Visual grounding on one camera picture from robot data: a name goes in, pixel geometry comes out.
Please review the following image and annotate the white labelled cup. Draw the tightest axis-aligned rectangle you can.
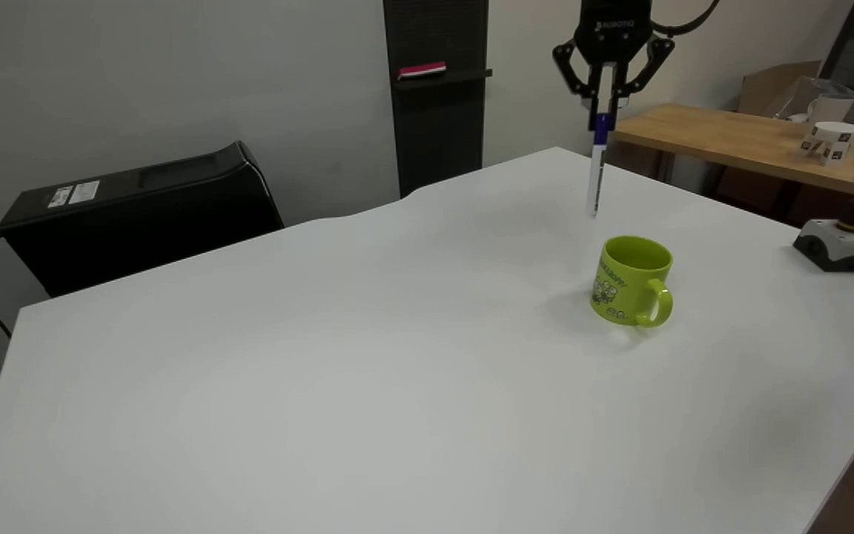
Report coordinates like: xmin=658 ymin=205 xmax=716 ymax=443
xmin=799 ymin=120 xmax=854 ymax=168

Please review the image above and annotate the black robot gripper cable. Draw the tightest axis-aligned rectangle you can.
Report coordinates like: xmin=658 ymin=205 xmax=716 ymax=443
xmin=648 ymin=0 xmax=725 ymax=36

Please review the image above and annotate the black object on table edge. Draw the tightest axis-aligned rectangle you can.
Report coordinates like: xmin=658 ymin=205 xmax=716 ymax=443
xmin=793 ymin=214 xmax=854 ymax=276

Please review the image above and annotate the brown cardboard box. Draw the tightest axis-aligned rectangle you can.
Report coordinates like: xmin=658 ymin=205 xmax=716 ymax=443
xmin=735 ymin=61 xmax=827 ymax=120

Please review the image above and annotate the yellow-green ceramic mug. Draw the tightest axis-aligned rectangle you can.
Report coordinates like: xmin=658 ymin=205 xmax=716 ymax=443
xmin=587 ymin=231 xmax=680 ymax=334

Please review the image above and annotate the wooden side table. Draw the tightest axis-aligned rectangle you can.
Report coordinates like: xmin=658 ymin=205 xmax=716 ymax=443
xmin=603 ymin=101 xmax=854 ymax=208

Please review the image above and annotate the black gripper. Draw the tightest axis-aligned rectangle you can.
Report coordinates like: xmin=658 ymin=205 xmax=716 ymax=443
xmin=548 ymin=0 xmax=680 ymax=131

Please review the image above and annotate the blue capped white marker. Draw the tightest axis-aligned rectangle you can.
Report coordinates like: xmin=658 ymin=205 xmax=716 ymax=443
xmin=585 ymin=110 xmax=615 ymax=222

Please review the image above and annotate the black tall shelf column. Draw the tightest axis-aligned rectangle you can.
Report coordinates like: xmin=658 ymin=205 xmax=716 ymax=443
xmin=382 ymin=0 xmax=495 ymax=199

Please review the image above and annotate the red flat item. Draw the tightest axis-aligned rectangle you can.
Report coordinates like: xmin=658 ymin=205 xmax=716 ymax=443
xmin=396 ymin=61 xmax=452 ymax=83

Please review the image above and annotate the black computer case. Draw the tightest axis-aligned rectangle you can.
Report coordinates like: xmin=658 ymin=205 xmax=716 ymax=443
xmin=0 ymin=139 xmax=287 ymax=300

